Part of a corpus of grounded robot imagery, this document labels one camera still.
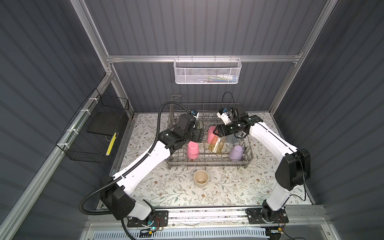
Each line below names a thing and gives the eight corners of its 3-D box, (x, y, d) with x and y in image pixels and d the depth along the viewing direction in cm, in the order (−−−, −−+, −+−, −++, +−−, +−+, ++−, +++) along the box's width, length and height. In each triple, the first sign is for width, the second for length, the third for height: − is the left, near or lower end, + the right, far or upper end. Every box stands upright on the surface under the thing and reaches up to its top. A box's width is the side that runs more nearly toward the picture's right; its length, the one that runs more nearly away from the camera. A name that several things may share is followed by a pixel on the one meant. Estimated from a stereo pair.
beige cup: (193, 190, 84) (193, 184, 76) (193, 176, 90) (193, 169, 82) (208, 190, 84) (209, 184, 76) (207, 176, 90) (208, 169, 82)
